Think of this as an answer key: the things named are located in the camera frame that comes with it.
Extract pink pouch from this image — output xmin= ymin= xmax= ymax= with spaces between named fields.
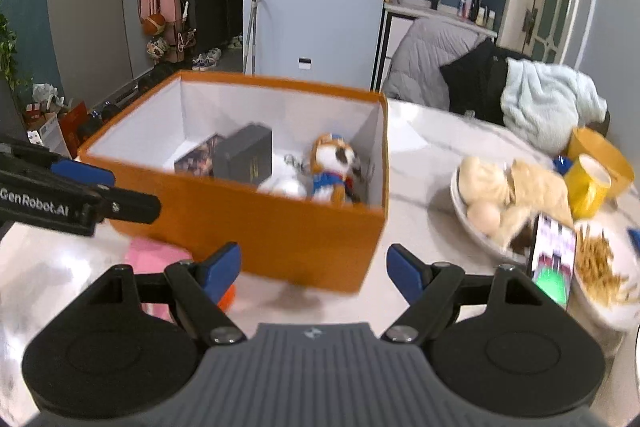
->
xmin=124 ymin=235 xmax=194 ymax=322

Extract illustrated card box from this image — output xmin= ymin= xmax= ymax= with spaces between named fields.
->
xmin=174 ymin=134 xmax=226 ymax=176

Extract dark grey case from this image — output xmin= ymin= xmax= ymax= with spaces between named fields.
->
xmin=213 ymin=124 xmax=273 ymax=186

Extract fox plush keychain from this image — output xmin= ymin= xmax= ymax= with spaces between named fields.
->
xmin=309 ymin=133 xmax=361 ymax=206

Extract orange crochet fruit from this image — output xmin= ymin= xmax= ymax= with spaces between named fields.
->
xmin=218 ymin=285 xmax=236 ymax=312

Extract plate of buns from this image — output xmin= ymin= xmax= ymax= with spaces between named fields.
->
xmin=450 ymin=156 xmax=574 ymax=265

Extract smartphone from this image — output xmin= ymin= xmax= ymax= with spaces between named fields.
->
xmin=527 ymin=213 xmax=577 ymax=309

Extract orange storage box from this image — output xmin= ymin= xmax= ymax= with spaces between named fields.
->
xmin=78 ymin=70 xmax=388 ymax=293

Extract basketball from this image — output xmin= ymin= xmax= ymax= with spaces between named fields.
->
xmin=142 ymin=13 xmax=166 ymax=37

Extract plate of fries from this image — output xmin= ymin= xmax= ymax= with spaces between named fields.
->
xmin=574 ymin=220 xmax=639 ymax=332

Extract yellow mug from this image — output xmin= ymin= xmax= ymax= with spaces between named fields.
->
xmin=564 ymin=127 xmax=636 ymax=220

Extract grey padded jacket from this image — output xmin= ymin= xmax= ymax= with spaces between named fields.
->
xmin=382 ymin=17 xmax=491 ymax=110

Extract black garment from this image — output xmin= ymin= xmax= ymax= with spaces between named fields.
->
xmin=439 ymin=39 xmax=529 ymax=127

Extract light blue fleece blanket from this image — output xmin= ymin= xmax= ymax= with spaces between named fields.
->
xmin=500 ymin=57 xmax=608 ymax=156

